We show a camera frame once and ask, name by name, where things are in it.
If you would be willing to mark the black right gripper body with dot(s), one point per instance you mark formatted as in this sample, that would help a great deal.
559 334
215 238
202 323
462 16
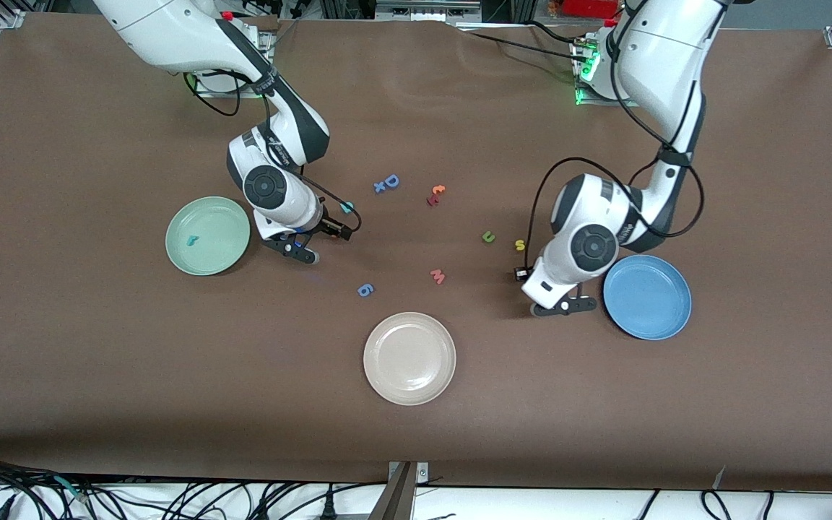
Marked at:
331 227

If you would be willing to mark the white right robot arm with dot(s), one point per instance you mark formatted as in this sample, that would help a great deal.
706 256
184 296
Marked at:
170 29

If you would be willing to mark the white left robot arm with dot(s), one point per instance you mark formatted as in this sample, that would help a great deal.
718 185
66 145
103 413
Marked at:
661 58

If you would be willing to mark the blue foam letter g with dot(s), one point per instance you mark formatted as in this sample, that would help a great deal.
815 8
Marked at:
365 290

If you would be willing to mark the blue foam letter D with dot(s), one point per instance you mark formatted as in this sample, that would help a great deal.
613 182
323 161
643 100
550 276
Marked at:
391 180

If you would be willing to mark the pink foam letter m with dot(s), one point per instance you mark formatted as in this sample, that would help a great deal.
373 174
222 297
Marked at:
438 276

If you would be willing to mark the light green plate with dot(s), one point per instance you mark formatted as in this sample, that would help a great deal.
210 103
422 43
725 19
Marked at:
214 217

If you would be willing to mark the blue plate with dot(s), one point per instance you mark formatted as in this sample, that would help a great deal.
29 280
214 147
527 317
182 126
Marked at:
647 297

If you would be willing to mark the beige plate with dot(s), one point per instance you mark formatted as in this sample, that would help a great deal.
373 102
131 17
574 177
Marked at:
409 358

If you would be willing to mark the aluminium profile bar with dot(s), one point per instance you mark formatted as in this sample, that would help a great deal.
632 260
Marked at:
394 498

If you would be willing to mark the brown paper table cover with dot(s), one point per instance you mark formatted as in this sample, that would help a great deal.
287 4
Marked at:
98 375

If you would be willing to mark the red box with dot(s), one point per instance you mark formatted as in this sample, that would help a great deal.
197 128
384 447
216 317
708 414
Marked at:
589 7

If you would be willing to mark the black power plug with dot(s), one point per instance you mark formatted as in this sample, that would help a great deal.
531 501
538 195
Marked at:
328 509

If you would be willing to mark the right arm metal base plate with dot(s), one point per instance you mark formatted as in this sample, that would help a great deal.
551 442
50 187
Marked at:
224 88

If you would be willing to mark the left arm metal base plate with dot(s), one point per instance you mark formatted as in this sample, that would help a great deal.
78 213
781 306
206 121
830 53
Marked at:
589 100

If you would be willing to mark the grey metal enclosure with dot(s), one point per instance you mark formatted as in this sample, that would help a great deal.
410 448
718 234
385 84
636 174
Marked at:
423 9

